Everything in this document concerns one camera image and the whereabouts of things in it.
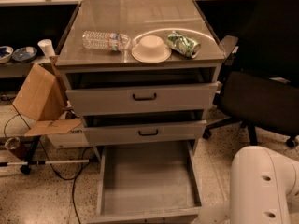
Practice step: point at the grey bottom drawer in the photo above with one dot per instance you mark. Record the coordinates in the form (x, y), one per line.
(148, 183)

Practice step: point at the grey drawer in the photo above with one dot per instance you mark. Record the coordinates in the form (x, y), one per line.
(133, 128)
(125, 92)
(148, 183)

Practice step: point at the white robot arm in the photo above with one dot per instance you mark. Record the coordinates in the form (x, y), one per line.
(264, 188)

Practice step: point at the grey drawer cabinet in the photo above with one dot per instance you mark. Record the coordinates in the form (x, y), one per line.
(138, 18)

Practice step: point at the grey top drawer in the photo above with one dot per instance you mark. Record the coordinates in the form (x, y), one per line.
(125, 92)

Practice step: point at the grey middle drawer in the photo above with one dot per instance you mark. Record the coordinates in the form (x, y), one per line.
(133, 128)

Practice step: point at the white upturned bowl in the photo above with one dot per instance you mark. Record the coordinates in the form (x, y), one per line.
(151, 49)

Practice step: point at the crushed green soda can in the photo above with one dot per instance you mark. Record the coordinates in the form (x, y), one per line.
(182, 44)

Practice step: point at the clear plastic water bottle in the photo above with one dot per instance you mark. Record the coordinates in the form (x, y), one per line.
(105, 41)

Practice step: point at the white box on floor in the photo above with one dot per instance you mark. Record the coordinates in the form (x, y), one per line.
(73, 139)

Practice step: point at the white black rod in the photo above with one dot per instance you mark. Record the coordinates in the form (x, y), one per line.
(29, 163)

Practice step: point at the open cardboard box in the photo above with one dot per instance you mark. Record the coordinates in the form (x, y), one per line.
(41, 99)

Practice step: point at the black office chair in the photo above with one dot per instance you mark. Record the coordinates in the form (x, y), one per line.
(262, 88)

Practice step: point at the white paper cup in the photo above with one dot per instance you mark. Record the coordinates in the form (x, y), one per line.
(47, 47)

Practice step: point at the brown cup on floor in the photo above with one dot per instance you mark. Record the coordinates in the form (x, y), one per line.
(16, 147)

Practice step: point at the white blue bowl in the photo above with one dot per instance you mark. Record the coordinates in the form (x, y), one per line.
(5, 54)

